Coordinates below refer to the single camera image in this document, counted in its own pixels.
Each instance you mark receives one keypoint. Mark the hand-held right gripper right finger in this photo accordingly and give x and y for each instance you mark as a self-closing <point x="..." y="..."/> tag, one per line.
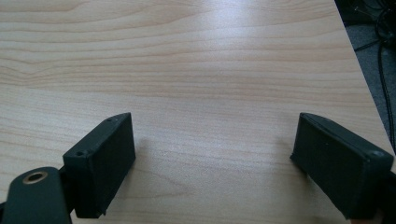
<point x="336" y="161"/>

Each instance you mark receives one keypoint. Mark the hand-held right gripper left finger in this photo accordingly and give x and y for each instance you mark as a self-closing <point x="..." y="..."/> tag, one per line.
<point x="102" y="161"/>

